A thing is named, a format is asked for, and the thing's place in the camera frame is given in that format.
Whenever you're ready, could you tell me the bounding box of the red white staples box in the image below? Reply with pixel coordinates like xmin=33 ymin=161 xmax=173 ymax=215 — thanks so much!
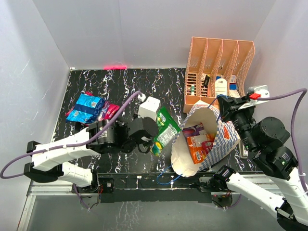
xmin=230 ymin=75 xmax=237 ymax=84

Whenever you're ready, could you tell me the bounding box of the white red paper box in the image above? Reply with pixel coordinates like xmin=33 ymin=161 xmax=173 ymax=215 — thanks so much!
xmin=229 ymin=90 xmax=241 ymax=98

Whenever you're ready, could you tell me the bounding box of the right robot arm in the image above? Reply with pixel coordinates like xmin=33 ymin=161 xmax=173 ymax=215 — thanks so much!
xmin=209 ymin=95 xmax=308 ymax=231

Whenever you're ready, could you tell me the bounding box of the pink snack bag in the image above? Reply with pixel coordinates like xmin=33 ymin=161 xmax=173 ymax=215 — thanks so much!
xmin=65 ymin=91 xmax=120 ymax=120

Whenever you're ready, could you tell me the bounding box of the glue stick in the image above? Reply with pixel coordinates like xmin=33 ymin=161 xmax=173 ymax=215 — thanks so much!
xmin=191 ymin=84 xmax=195 ymax=95

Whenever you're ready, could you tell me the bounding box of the blue snack bag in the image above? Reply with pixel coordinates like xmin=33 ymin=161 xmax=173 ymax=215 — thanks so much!
xmin=66 ymin=94 xmax=105 ymax=124

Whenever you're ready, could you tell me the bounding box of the green candy pack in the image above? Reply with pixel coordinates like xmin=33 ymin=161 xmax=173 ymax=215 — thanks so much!
xmin=150 ymin=107 xmax=181 ymax=156

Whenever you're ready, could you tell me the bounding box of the orange candy pack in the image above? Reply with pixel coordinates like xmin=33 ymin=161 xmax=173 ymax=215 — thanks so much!
xmin=186 ymin=133 xmax=216 ymax=164

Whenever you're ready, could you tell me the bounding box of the black yellow highlighter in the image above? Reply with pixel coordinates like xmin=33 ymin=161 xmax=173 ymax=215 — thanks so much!
xmin=203 ymin=75 xmax=210 ymax=88

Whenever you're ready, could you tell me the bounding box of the blue checkered paper bag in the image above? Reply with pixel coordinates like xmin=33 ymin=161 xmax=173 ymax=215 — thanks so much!
xmin=156 ymin=99 xmax=240 ymax=185

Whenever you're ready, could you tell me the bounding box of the magenta purple candy pack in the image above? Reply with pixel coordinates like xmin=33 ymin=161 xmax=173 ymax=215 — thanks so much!
xmin=97 ymin=101 xmax=109 ymax=121

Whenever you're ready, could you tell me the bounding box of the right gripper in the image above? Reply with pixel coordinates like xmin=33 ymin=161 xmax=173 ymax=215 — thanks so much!
xmin=216 ymin=93 xmax=256 ymax=150

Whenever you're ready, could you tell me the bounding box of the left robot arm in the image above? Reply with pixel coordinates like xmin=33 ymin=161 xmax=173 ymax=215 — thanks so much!
xmin=24 ymin=117 xmax=158 ymax=192

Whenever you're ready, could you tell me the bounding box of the blue stamp pad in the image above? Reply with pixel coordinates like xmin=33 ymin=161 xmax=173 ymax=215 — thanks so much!
xmin=229 ymin=83 xmax=237 ymax=90

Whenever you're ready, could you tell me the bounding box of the orange desk organizer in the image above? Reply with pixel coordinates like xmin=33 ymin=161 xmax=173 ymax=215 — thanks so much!
xmin=183 ymin=37 xmax=255 ymax=113

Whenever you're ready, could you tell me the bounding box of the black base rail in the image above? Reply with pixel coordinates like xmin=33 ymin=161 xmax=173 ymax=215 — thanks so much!
xmin=72 ymin=171 xmax=265 ymax=205

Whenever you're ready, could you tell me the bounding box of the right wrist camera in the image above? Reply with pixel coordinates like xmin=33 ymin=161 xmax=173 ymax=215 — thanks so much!
xmin=240 ymin=85 xmax=270 ymax=109

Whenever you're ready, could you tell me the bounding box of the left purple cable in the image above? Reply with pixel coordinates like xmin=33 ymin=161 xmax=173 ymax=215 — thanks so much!
xmin=0 ymin=90 xmax=145 ymax=210

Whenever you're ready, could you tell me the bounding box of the red snack packet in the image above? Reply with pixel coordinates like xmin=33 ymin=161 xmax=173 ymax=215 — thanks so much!
xmin=202 ymin=141 xmax=213 ymax=155

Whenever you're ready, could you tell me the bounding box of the white tube with label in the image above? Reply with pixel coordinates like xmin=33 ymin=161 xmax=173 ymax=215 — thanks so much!
xmin=215 ymin=78 xmax=228 ymax=97

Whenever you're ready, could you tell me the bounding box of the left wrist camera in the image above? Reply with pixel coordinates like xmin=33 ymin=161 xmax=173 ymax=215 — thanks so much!
xmin=138 ymin=96 xmax=161 ymax=122

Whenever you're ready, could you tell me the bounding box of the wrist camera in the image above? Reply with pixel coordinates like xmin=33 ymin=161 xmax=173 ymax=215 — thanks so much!
xmin=138 ymin=96 xmax=161 ymax=122
xmin=240 ymin=85 xmax=270 ymax=109

